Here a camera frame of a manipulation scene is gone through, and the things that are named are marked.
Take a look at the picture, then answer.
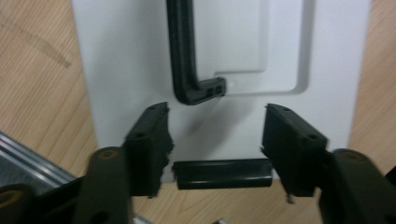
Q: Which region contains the white storage box black handle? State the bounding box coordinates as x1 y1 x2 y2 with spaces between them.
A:
70 0 374 190

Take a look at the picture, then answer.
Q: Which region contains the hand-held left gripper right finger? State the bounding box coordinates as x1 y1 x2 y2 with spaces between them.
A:
261 103 330 198

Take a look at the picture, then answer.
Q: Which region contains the silver metal floor rail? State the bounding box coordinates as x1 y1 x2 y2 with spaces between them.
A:
0 130 78 189

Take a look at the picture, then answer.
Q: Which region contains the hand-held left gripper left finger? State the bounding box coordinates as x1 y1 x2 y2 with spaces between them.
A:
123 101 176 199

